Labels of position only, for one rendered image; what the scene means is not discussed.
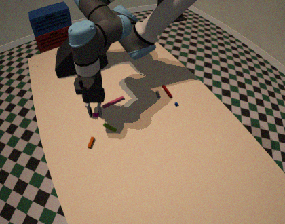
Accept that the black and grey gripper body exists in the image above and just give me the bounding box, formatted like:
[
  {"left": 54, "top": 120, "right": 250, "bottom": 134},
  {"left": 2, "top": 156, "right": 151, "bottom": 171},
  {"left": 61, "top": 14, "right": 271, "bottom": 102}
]
[{"left": 74, "top": 58, "right": 105, "bottom": 103}]

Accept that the pink rod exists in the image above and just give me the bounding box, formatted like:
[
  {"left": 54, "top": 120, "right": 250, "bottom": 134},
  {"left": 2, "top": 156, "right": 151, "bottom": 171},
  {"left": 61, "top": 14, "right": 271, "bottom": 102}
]
[{"left": 102, "top": 96, "right": 124, "bottom": 109}]

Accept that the dark red rod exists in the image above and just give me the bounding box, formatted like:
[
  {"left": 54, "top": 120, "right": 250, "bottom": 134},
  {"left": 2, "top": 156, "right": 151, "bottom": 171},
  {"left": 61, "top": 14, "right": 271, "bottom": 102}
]
[{"left": 162, "top": 85, "right": 172, "bottom": 98}]

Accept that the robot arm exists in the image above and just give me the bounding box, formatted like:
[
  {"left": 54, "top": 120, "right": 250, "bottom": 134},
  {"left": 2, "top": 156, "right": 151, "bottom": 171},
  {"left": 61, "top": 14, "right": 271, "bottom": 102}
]
[{"left": 68, "top": 0, "right": 197, "bottom": 67}]

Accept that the lime green rod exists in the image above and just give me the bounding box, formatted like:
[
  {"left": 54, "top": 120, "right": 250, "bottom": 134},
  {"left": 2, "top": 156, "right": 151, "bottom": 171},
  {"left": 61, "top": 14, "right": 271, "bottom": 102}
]
[{"left": 103, "top": 123, "right": 117, "bottom": 132}]

